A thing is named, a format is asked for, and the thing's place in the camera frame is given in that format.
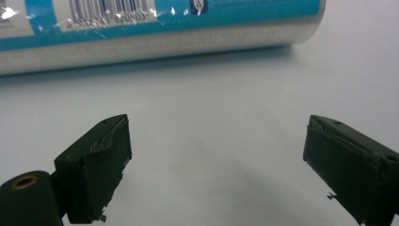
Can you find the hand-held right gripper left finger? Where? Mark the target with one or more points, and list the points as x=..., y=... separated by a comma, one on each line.
x=94, y=169

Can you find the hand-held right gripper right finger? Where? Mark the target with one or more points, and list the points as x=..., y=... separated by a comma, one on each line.
x=354, y=169

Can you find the white and blue roll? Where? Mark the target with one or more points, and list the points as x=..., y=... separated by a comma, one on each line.
x=163, y=34

